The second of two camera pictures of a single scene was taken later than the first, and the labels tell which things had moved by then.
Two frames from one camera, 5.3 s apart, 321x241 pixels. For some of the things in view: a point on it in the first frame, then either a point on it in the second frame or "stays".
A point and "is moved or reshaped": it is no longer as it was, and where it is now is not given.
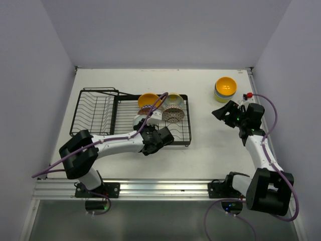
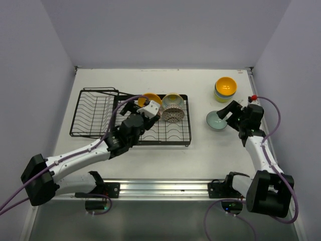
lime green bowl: x=223 y=100 stays
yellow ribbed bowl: x=148 y=99 stays
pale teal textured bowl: x=138 y=118 is moved or reshaped
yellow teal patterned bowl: x=172 y=100 stays
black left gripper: x=152 y=127 -> x=130 y=106
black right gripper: x=220 y=113 stays
